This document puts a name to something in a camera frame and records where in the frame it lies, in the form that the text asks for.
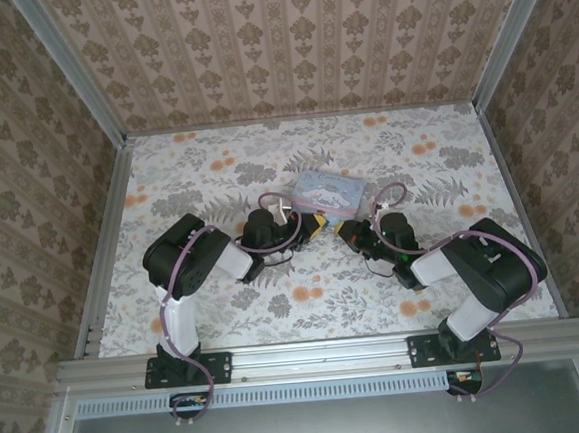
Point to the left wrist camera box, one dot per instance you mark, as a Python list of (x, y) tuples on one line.
[(279, 210)]

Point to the horizontal aluminium base rail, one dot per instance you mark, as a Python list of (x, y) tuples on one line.
[(320, 357)]

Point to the floral patterned table covering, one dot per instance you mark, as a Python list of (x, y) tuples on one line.
[(326, 304)]

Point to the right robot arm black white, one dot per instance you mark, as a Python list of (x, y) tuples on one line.
[(498, 260)]

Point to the grey metal panel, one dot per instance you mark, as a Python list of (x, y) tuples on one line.
[(326, 426)]

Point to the aluminium corner post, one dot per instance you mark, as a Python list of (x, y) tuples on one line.
[(72, 73), (511, 33)]

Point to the pastel cartoon printed box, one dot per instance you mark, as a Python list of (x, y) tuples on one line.
[(330, 193)]

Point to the aluminium side rail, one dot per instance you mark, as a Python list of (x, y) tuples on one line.
[(113, 210), (509, 174)]

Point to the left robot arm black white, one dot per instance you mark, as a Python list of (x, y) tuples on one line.
[(187, 257)]

